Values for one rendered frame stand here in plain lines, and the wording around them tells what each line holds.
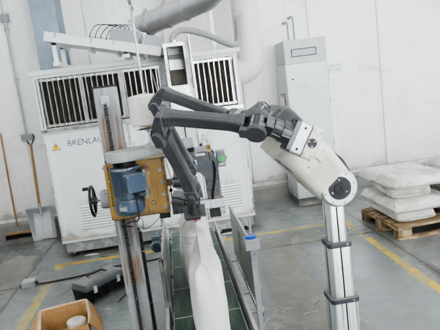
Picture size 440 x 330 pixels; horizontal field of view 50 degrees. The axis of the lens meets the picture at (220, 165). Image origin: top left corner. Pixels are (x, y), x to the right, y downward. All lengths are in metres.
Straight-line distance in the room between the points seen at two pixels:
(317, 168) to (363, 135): 5.33
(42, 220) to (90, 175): 1.52
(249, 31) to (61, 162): 2.60
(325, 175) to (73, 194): 3.95
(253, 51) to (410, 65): 2.67
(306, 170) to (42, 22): 4.97
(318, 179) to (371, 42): 5.43
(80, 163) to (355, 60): 4.03
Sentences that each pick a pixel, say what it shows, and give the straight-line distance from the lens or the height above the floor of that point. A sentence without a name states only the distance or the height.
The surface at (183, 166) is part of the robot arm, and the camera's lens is 1.95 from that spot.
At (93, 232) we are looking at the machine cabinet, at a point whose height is 0.25.
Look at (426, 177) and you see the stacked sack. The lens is 4.98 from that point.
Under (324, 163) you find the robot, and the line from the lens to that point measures 1.92.
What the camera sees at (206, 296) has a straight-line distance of 2.35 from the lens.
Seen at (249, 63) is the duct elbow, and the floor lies 1.91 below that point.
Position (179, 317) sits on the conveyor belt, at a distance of 2.94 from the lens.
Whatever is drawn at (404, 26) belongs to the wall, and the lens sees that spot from 7.49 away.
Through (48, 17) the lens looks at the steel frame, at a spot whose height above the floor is 2.78.
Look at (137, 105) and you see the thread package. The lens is 2.41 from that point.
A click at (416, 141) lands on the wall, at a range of 7.59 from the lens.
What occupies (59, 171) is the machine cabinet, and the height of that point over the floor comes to 0.99.
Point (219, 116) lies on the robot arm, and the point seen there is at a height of 1.57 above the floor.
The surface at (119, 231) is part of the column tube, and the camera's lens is 2.78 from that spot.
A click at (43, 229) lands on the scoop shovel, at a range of 6.77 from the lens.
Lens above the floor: 1.66
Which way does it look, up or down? 9 degrees down
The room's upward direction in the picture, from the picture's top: 7 degrees counter-clockwise
